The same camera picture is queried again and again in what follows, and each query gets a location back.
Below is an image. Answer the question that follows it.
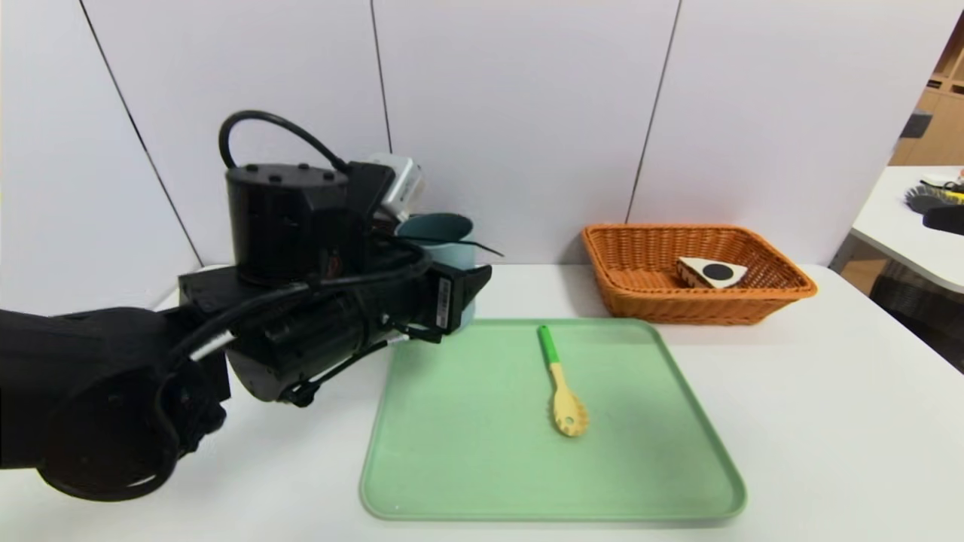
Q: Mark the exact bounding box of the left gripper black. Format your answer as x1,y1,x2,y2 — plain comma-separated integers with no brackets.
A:
391,260,493,344

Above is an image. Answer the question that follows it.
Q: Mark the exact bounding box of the blue plastic cup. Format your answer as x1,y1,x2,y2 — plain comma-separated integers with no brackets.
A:
395,213,477,332

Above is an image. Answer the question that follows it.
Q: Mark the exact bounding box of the chocolate blueberry cake slice toy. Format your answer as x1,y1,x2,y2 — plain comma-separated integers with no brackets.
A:
676,256,749,290

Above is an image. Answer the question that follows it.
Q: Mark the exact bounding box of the orange wicker basket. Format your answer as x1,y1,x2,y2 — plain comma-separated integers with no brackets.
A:
581,224,818,327

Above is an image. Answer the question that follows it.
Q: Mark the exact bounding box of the light green plastic tray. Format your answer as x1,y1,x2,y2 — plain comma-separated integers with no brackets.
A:
360,318,747,522

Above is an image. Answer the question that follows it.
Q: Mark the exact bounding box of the white side table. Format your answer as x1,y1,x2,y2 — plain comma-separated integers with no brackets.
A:
850,167,964,296

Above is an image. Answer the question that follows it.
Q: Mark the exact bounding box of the black woven bin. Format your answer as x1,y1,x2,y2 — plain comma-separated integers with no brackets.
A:
870,275,964,375

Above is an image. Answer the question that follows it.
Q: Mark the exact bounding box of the black bristle brush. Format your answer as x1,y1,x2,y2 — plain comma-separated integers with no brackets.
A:
904,185,964,215

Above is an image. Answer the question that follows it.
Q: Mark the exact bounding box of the wooden shelf unit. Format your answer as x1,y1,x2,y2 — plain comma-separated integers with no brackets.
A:
887,15,964,168

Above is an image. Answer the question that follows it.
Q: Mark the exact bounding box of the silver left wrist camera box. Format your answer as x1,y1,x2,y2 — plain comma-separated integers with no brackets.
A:
368,154,424,224

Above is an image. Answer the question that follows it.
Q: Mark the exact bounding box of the green handled pasta spoon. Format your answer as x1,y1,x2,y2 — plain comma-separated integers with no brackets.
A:
537,325,589,437

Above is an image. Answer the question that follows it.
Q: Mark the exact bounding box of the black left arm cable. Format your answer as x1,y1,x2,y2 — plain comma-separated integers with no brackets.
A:
218,111,351,172

